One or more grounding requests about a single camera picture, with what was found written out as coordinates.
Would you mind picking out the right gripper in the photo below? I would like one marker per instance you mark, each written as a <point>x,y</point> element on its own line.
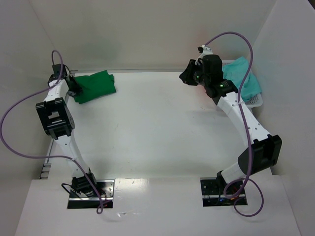
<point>188,74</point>

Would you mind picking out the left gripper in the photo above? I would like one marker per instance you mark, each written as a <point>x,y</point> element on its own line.
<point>74,88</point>

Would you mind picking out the green t shirt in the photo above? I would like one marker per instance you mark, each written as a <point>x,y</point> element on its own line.
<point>95,86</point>

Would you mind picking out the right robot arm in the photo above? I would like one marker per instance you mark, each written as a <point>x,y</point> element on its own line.
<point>262,148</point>

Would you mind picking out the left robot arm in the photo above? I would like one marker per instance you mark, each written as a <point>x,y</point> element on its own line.
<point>84,181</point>

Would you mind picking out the teal t shirt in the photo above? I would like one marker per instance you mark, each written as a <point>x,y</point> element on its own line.
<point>235,72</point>

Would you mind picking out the white plastic basket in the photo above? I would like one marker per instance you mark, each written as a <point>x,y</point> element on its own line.
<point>257,100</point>

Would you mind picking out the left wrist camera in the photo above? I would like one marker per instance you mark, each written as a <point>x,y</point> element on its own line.
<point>60,71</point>

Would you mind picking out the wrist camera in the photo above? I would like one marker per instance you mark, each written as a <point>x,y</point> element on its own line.
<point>204,50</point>
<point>60,71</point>

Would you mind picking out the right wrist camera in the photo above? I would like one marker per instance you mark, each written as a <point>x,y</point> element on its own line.
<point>204,50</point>

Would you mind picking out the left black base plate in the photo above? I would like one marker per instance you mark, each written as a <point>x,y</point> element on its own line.
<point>79,200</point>

